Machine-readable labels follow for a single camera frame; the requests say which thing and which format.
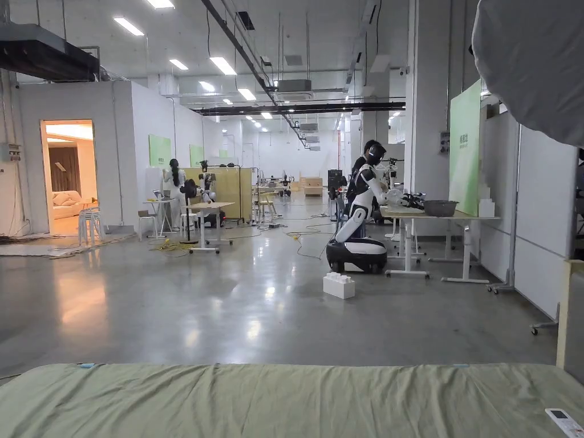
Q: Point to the wooden cabinet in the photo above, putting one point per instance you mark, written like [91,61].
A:
[312,185]

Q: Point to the wooden folding screen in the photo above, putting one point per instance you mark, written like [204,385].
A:
[232,191]

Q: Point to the white humanoid robot on wheels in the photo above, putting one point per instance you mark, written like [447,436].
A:
[362,219]

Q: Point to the white block-shaped box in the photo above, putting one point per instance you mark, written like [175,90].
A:
[339,285]

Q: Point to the black and white robot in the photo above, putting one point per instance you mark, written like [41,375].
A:
[206,191]

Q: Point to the bed with pale green sheet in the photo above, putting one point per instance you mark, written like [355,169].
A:
[283,401]

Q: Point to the stack of white stools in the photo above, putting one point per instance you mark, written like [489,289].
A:
[90,223]

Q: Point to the beige sofa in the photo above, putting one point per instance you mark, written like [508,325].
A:
[68,203]

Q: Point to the grey cloth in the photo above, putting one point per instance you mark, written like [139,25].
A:
[534,59]

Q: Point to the white remote control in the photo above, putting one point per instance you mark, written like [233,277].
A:
[567,420]

